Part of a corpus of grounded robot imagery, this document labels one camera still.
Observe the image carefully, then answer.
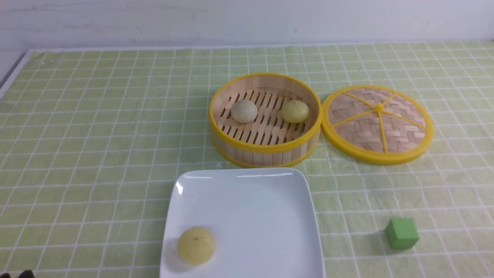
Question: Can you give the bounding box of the yellow steamed bun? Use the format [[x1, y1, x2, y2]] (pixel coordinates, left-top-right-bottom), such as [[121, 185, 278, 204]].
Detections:
[[178, 227, 216, 266], [281, 100, 310, 124]]

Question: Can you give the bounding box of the white square plate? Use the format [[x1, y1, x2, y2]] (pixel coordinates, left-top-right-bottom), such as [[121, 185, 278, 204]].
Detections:
[[159, 168, 326, 278]]

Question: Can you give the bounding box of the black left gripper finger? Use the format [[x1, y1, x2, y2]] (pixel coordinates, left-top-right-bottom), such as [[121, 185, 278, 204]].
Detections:
[[18, 270, 35, 278]]

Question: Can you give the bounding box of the green cube block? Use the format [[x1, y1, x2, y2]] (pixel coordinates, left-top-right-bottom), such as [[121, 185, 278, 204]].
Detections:
[[384, 217, 420, 249]]

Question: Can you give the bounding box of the white steamed bun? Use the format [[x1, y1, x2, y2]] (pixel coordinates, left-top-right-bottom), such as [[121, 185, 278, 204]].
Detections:
[[230, 100, 258, 124]]

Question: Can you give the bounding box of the woven bamboo steamer lid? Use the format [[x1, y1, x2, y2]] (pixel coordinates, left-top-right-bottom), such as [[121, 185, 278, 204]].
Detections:
[[321, 85, 434, 165]]

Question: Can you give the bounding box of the bamboo steamer basket yellow rim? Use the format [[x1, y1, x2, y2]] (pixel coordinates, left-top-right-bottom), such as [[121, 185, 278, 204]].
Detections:
[[209, 73, 322, 168]]

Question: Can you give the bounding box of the green checkered tablecloth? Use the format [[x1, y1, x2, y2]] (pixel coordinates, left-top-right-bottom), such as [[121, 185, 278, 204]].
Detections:
[[0, 41, 494, 278]]

